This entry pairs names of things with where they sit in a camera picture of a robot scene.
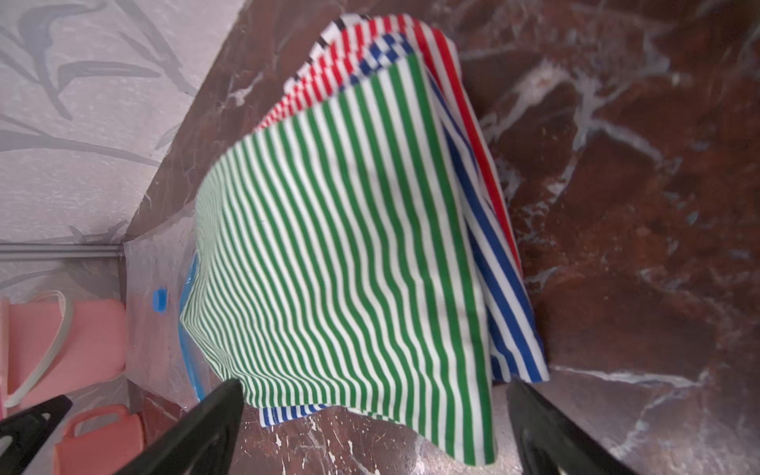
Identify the blue vacuum valve cap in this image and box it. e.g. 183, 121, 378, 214
152, 287, 168, 314

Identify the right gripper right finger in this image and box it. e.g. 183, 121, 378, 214
507, 380, 635, 475

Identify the pink watering can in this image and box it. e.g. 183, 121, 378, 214
53, 404, 146, 475

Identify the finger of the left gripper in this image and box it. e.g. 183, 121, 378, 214
1, 395, 73, 475

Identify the clear plastic vacuum bag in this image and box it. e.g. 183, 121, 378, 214
124, 203, 198, 409

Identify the green white striped garment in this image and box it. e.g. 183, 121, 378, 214
181, 55, 496, 465

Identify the pink bucket with lid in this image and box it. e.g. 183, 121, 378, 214
1, 290, 127, 418

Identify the black white striped garment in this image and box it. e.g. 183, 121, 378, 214
305, 13, 370, 65

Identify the red white striped garment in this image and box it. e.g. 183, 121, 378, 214
254, 13, 524, 274

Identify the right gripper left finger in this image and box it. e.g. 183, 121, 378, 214
119, 379, 245, 474

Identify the blue white striped garment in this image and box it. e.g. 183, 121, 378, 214
257, 32, 550, 429

